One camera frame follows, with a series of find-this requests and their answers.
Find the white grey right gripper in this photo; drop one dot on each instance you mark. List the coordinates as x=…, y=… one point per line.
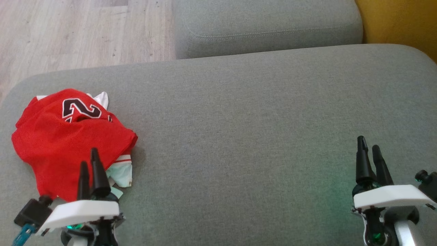
x=389, y=196

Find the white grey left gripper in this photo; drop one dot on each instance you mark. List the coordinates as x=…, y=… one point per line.
x=82, y=210

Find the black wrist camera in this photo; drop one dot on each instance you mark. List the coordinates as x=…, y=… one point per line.
x=428, y=182
x=32, y=212

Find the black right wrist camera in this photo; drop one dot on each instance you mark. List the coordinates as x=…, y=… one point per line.
x=428, y=182

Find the red basketball jersey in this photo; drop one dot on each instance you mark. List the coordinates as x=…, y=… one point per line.
x=47, y=104

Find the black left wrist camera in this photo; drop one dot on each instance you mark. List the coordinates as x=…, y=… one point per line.
x=32, y=212

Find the wide yellow sofa back cushion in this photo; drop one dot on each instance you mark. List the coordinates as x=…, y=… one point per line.
x=403, y=24

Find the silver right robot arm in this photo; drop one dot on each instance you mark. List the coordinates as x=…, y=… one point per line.
x=406, y=235

